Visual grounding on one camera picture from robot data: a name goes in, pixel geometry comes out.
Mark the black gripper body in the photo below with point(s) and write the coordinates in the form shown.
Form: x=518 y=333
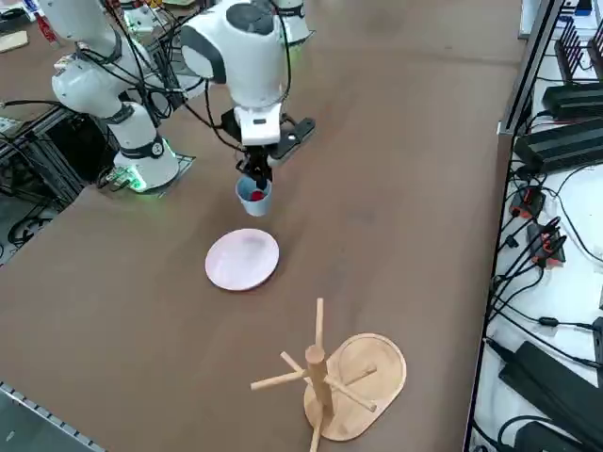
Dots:
x=258 y=153

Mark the red block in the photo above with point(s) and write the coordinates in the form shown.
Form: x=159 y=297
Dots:
x=256 y=194

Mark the blue plastic cup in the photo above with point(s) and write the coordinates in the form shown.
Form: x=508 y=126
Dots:
x=254 y=207

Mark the pink plate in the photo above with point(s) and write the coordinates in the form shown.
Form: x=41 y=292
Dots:
x=240 y=261

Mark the wooden cup rack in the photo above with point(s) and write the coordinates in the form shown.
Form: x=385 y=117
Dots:
x=367 y=367

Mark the orange black device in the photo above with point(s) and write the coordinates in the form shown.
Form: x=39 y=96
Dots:
x=546 y=245
x=527 y=202

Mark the wooden board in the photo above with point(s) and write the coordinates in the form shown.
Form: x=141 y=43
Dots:
x=11 y=42

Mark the long black power brick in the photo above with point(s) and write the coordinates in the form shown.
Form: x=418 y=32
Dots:
x=575 y=101
x=560 y=146

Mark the dark red slotted rack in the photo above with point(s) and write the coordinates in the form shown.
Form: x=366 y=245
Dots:
x=567 y=52

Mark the large black power brick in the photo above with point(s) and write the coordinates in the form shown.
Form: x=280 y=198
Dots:
x=546 y=381

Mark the black power adapter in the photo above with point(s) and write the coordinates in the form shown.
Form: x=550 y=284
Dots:
x=546 y=438

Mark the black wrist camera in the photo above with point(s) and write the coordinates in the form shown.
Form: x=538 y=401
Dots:
x=294 y=134

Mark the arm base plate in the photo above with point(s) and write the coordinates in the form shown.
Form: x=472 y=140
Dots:
x=184 y=164

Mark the aluminium post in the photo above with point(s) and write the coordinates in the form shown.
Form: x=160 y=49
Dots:
x=530 y=70

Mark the aluminium frame rail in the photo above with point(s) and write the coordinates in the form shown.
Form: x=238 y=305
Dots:
x=28 y=424

